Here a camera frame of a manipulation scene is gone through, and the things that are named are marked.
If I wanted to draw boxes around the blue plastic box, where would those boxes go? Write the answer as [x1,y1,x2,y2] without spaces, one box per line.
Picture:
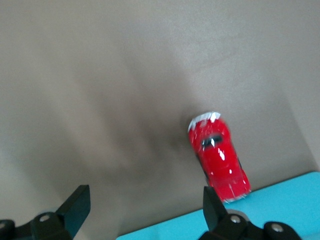
[115,170,320,240]

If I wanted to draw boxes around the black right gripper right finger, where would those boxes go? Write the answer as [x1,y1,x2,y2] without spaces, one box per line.
[203,185,251,240]

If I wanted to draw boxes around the red beetle toy car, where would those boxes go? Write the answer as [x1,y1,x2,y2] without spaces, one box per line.
[186,110,252,204]

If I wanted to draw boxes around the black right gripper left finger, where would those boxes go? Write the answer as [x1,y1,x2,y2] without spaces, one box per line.
[30,184,91,240]

